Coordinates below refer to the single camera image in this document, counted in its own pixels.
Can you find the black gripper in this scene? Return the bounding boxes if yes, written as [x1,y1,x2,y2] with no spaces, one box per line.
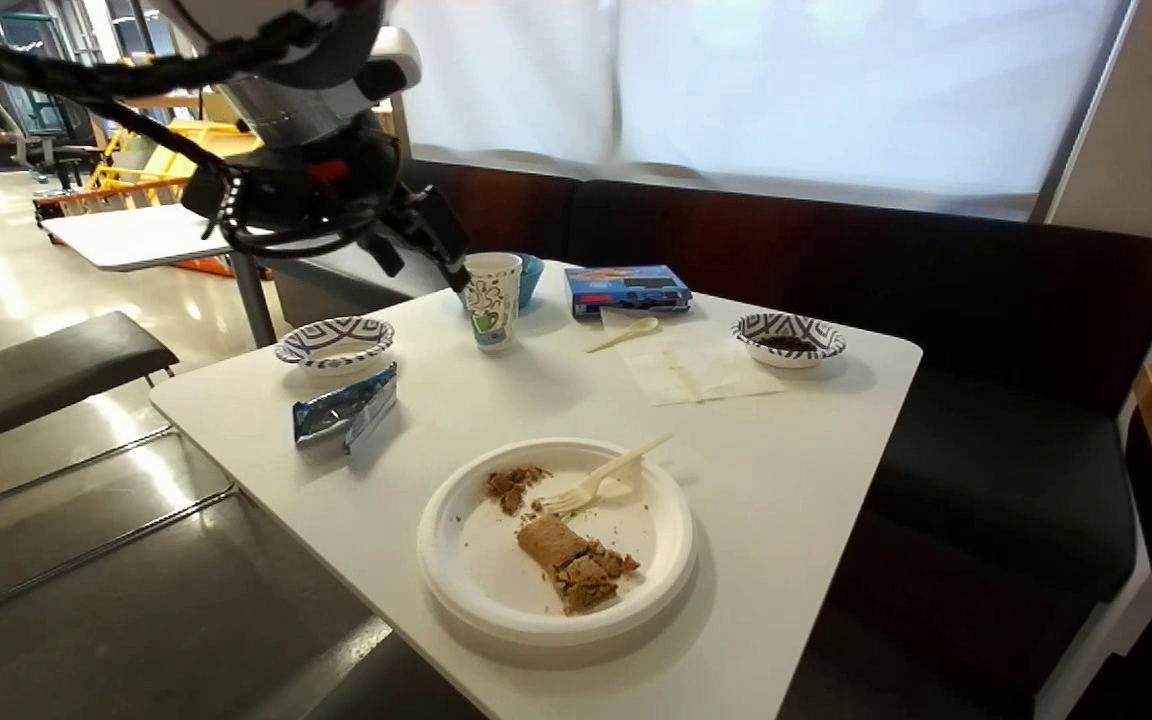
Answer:
[185,121,468,293]

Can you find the blue snack wrapper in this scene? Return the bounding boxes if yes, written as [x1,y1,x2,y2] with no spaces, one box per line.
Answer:
[294,368,397,454]

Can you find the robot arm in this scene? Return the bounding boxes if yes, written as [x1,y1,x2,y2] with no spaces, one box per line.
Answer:
[0,0,468,286]

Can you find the empty blue patterned bowl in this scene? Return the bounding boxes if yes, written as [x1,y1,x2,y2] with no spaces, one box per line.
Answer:
[275,315,397,372]

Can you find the blue snack box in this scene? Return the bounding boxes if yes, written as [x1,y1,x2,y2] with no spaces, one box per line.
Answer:
[570,264,694,321]

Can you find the patterned paper cup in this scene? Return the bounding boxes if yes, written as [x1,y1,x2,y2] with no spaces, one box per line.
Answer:
[459,253,519,353]

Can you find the blue paper cup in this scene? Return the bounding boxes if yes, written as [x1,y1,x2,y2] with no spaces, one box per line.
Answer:
[519,253,543,312]

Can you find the small white side table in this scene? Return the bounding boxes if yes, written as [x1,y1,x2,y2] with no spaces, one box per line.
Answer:
[46,205,228,270]

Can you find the white paper napkin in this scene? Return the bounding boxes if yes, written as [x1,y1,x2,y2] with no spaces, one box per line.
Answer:
[587,312,786,404]

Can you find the white plastic fork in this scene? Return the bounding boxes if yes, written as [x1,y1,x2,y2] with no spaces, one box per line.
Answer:
[539,437,667,516]

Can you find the large white paper plate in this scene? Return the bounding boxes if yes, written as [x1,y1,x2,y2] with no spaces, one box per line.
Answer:
[418,437,695,655]

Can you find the dark grey chair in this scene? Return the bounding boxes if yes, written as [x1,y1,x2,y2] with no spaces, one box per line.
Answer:
[0,312,238,605]

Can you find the blue patterned bowl with crumbs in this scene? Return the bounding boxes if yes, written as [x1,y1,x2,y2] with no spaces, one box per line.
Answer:
[736,312,845,368]

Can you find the brown cake pieces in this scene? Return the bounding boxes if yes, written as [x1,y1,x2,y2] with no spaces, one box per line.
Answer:
[486,462,641,616]

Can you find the white window blind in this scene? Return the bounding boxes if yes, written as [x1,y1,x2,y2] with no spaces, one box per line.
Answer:
[391,0,1129,220]

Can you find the dark brown bench seat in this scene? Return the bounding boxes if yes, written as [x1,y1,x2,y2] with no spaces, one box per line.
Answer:
[407,158,1152,716]

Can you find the yellow frame structure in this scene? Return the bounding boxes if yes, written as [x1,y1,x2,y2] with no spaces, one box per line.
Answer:
[32,121,259,220]

